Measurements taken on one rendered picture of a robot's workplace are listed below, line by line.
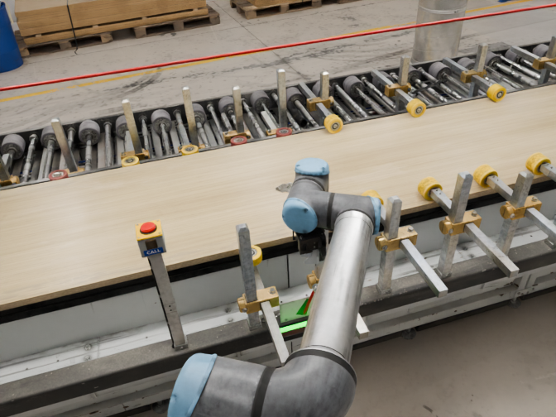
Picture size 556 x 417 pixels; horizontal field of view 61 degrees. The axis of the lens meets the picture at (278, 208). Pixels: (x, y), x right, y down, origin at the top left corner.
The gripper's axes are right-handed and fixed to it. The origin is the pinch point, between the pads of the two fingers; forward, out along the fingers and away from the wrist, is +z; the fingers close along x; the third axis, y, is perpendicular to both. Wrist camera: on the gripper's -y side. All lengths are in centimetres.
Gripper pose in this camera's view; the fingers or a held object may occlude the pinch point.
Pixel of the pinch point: (318, 262)
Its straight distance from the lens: 148.8
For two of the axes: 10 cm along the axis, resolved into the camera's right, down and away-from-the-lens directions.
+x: 2.9, 5.8, -7.6
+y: -9.6, 2.1, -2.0
